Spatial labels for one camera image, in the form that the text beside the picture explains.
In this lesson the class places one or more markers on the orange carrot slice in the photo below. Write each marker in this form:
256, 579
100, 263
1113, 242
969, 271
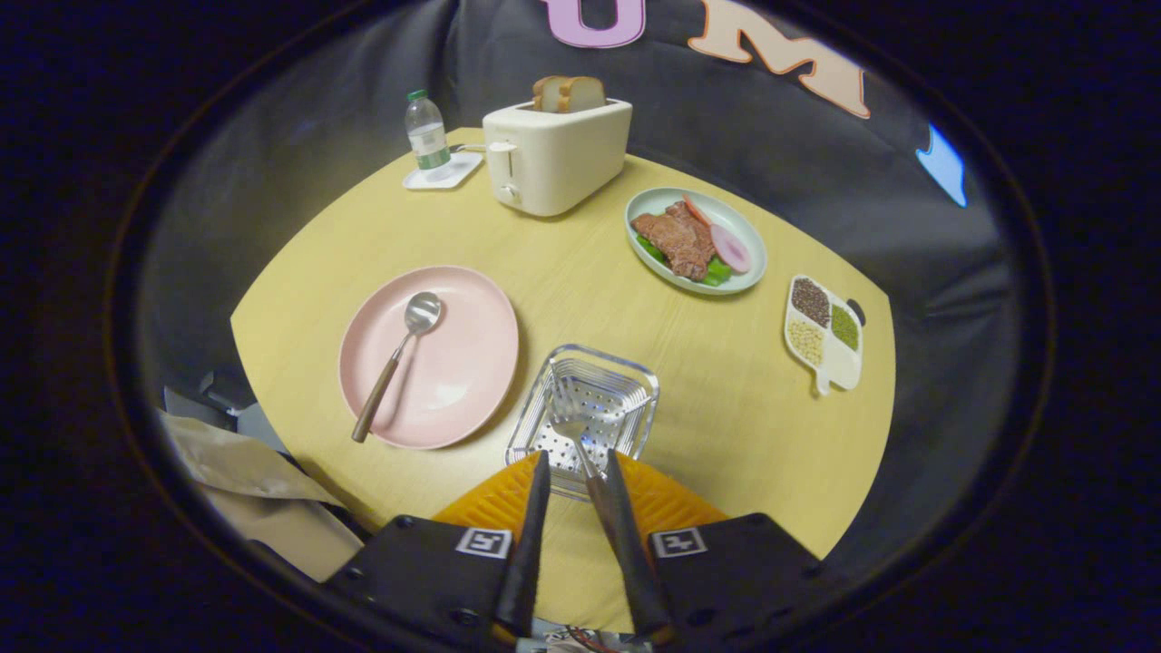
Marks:
696, 209

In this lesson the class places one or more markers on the green lettuce leaf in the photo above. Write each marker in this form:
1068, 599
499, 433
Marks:
717, 272

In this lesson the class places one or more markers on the pile of green beans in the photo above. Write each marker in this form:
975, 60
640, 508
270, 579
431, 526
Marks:
844, 327

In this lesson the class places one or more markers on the pile of dark red beans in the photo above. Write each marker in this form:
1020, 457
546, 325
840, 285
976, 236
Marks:
811, 301

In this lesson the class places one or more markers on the white divided dish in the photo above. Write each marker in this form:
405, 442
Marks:
842, 367

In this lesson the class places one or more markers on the clear plastic water bottle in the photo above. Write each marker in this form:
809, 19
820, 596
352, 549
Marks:
427, 136

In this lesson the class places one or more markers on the pink round plate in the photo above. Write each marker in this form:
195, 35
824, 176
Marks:
453, 363

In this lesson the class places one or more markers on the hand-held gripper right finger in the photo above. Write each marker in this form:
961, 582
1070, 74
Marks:
635, 553

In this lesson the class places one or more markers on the perforated metal basket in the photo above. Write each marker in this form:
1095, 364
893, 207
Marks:
590, 385

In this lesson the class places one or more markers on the brown steak piece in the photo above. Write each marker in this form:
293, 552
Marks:
676, 238

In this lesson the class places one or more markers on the brown paper sheet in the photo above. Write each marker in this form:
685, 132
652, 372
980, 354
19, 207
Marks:
254, 472

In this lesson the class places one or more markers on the pale green plate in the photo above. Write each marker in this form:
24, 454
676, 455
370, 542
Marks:
748, 258

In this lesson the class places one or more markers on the pink ham slice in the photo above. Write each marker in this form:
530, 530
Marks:
730, 248

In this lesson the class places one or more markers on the pile of yellow soybeans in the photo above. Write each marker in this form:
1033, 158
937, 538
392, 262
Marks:
805, 342

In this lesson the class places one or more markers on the cream white toaster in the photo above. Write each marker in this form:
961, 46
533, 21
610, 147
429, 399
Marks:
558, 159

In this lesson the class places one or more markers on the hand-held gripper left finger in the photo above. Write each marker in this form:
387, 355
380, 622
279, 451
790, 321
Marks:
531, 544

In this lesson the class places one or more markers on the white square coaster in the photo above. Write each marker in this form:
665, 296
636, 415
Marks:
463, 168

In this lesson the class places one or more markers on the bread slice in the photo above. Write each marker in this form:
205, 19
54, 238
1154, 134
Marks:
544, 93
582, 94

